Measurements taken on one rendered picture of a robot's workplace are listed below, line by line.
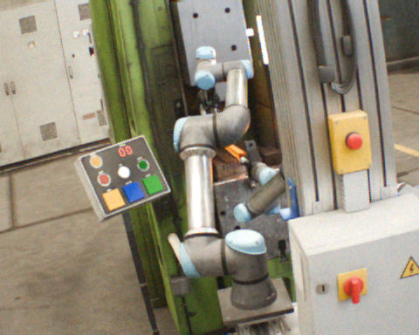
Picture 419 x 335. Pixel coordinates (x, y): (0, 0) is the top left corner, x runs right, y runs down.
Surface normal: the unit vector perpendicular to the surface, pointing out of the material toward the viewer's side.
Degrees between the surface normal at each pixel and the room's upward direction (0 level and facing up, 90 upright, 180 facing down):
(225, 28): 90
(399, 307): 90
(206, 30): 90
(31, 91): 90
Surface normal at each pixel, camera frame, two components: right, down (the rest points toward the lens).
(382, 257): 0.08, 0.27
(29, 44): 0.37, 0.21
